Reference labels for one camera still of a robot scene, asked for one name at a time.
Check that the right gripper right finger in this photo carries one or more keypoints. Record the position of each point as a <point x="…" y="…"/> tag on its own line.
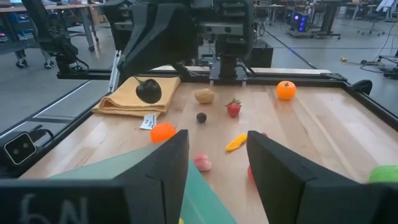
<point x="295" y="199"/>

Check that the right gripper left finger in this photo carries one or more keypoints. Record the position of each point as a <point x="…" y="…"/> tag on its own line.
<point x="140" y="199"/>

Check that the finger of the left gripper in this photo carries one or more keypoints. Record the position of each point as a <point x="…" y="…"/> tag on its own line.
<point x="158" y="37"/>

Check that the dark purple toy eggplant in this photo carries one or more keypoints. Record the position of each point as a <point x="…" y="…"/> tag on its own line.
<point x="149" y="91"/>

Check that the tan toy potato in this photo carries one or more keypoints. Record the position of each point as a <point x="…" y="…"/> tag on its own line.
<point x="204" y="96"/>

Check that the dark toy blackberry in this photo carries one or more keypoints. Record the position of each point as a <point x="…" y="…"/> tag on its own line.
<point x="201" y="117"/>

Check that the round green toy fruit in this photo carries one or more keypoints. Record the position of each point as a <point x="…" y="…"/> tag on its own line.
<point x="384" y="174"/>

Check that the small red toy strawberry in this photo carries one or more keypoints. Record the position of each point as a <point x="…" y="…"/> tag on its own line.
<point x="233" y="109"/>

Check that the smooth toy orange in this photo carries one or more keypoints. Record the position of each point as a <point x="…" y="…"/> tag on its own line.
<point x="286" y="90"/>

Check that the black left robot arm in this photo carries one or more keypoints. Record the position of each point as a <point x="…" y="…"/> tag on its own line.
<point x="228" y="67"/>

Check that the black box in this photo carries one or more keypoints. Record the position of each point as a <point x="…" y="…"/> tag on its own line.
<point x="262" y="54"/>

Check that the teal plastic cutting board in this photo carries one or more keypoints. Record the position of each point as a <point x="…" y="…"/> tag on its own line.
<point x="205" y="202"/>

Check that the ribbed orange toy pumpkin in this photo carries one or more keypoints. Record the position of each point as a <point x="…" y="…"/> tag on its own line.
<point x="162" y="132"/>

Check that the folded orange cloth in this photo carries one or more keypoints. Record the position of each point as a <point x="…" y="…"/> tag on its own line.
<point x="124" y="99"/>

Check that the pink toy peach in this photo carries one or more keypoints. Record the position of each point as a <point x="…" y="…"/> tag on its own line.
<point x="202" y="161"/>

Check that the black lit computer tower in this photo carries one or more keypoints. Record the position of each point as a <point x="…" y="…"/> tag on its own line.
<point x="300" y="22"/>

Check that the white handwritten paper label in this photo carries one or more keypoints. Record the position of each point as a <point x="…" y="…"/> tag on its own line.
<point x="148" y="122"/>

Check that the yellow toy banana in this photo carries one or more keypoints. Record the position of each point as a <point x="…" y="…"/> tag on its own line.
<point x="236" y="142"/>

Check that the grey wheeled workbench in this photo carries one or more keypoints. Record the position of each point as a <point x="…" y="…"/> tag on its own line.
<point x="62" y="7"/>

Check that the black desk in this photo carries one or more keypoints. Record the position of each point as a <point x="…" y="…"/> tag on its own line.
<point x="329" y="18"/>

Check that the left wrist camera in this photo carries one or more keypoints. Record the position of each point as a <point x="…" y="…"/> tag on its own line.
<point x="220" y="29"/>

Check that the black aluminium table frame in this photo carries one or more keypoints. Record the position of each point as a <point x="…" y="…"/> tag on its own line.
<point x="295" y="80"/>

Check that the silver table-level camera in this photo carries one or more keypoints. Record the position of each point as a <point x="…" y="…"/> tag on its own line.
<point x="18" y="147"/>

